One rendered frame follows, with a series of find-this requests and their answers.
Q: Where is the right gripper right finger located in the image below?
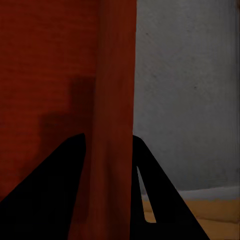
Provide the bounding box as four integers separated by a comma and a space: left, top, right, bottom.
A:
129, 135, 210, 240

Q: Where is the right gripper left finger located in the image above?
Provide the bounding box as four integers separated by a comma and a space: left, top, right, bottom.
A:
0, 133, 86, 240

